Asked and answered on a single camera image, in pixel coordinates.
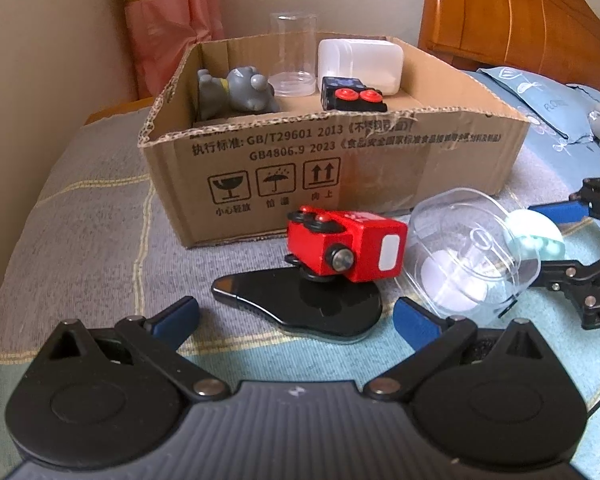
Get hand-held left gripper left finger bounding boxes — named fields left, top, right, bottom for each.
left=47, top=296, right=231, bottom=403

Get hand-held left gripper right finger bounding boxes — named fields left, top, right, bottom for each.
left=362, top=297, right=556, bottom=403

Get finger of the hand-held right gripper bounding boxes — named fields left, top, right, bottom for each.
left=527, top=177, right=600, bottom=251
left=529, top=247, right=600, bottom=312

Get clear plastic case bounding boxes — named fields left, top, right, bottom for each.
left=403, top=187, right=541, bottom=324

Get cardboard box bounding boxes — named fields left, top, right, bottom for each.
left=137, top=35, right=531, bottom=250

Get grey hippo toy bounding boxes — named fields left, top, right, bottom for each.
left=195, top=64, right=281, bottom=122

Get white bottle green label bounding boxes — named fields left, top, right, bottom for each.
left=317, top=37, right=405, bottom=97

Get black fidget cube red buttons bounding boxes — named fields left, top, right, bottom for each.
left=319, top=75, right=389, bottom=114

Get clear plastic jar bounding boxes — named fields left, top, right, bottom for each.
left=268, top=9, right=319, bottom=97

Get mint green round toy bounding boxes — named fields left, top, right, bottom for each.
left=504, top=208, right=566, bottom=261

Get blue floral bedsheet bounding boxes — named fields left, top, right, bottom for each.
left=459, top=67, right=600, bottom=197

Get black flat plastic piece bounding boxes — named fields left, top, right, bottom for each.
left=210, top=265, right=384, bottom=344

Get blue floral pillow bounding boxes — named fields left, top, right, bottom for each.
left=479, top=65, right=600, bottom=162

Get wooden bed headboard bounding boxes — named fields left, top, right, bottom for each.
left=417, top=0, right=600, bottom=94

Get wooden bedside table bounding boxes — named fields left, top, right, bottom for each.
left=84, top=97, right=154, bottom=126

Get pink curtain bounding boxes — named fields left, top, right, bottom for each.
left=117, top=0, right=226, bottom=101

